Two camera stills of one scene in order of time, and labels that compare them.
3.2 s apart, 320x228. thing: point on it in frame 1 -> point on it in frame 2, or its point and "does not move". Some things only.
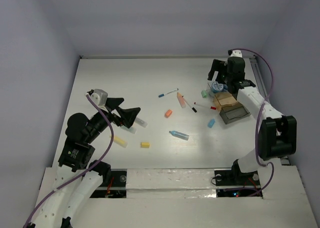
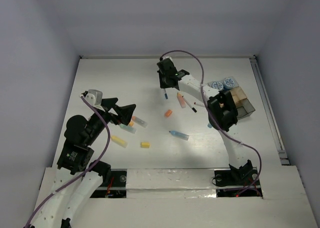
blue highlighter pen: [179, 134] does not move
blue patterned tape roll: [217, 87] does not move
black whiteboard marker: [193, 109] does not move
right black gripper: [218, 66] -> [163, 84]
